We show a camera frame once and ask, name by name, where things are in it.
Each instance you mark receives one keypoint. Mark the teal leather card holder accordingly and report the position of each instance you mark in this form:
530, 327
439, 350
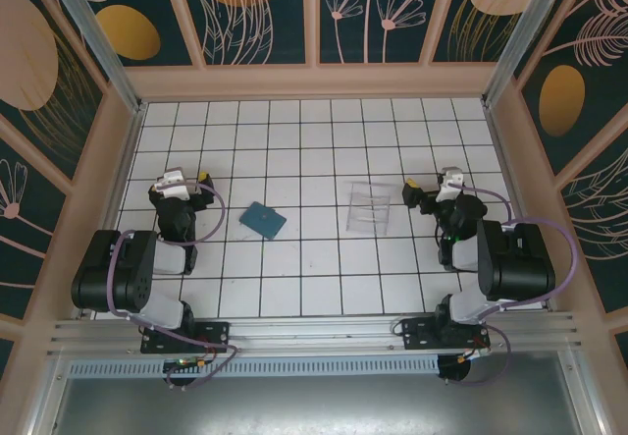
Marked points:
262, 220

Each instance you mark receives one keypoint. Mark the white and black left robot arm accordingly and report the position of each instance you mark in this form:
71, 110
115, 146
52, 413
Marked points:
118, 278

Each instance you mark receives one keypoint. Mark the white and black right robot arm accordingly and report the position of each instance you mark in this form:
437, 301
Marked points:
520, 263

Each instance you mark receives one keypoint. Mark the clear acrylic card stand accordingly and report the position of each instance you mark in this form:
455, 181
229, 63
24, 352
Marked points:
368, 209

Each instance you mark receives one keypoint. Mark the small circuit board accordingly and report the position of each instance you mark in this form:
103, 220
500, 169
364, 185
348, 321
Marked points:
184, 364

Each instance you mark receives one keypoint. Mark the grey metal sheet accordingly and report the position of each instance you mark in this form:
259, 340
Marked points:
314, 405

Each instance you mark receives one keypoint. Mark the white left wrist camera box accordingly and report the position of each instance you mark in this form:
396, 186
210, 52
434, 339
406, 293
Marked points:
172, 184

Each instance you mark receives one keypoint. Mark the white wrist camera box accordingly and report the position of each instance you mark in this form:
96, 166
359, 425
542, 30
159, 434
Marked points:
449, 182
172, 184

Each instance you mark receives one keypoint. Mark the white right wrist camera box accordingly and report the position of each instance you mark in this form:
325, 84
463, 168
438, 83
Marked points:
449, 182

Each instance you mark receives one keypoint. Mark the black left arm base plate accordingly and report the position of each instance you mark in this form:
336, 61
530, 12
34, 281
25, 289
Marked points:
216, 332

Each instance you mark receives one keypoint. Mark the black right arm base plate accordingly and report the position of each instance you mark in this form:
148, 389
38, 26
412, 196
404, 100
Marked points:
417, 332

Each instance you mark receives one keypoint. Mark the aluminium profile rail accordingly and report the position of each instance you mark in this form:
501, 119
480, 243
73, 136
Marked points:
314, 329

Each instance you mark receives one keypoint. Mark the aluminium corner post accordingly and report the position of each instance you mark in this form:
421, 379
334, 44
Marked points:
104, 47
525, 37

